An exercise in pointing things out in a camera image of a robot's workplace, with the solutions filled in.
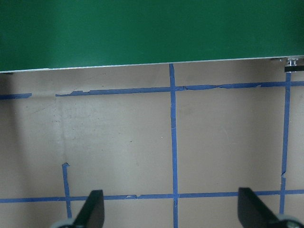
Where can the green conveyor belt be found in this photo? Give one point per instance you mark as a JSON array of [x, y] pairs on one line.
[[142, 33]]

